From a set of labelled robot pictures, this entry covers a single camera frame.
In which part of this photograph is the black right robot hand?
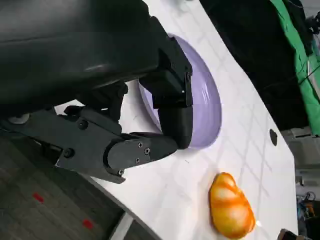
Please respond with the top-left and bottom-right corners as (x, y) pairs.
(276, 228), (302, 240)

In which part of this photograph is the orange and white bread roll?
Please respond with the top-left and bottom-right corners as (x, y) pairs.
(208, 171), (257, 240)

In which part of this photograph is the green cloth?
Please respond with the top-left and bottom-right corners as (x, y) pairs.
(271, 0), (320, 138)

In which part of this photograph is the black table grommet hole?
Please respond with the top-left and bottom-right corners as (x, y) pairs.
(269, 128), (279, 147)

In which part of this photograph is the lilac plate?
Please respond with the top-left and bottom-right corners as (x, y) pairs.
(138, 32), (223, 151)

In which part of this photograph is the black backdrop cloth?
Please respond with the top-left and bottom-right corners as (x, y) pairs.
(199, 0), (315, 131)

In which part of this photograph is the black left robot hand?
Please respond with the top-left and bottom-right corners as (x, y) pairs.
(0, 0), (194, 185)

